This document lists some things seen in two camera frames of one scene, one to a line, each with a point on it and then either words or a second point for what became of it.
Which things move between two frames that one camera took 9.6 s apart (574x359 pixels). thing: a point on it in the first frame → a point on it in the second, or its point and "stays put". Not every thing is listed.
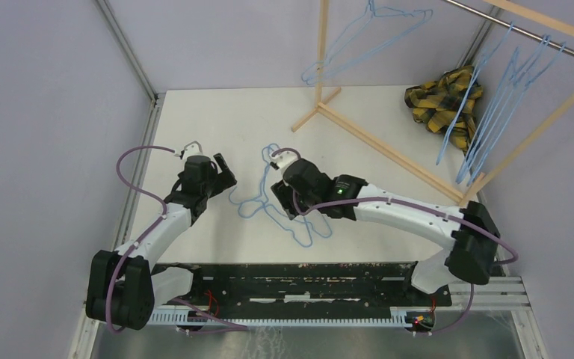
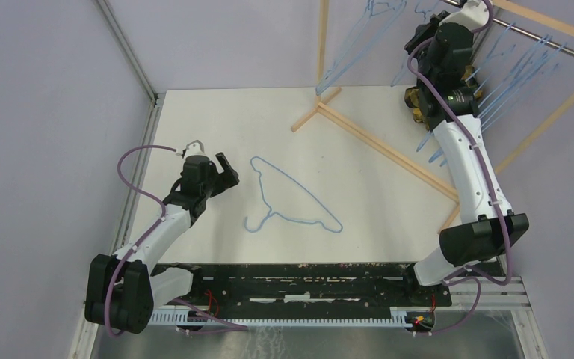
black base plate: [308, 286] stays put
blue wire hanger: [513, 72] → [506, 98]
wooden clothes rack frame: [480, 179] stays put
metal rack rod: [527, 32] stays put
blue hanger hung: [510, 115] → [535, 70]
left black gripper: [223, 179] stays put
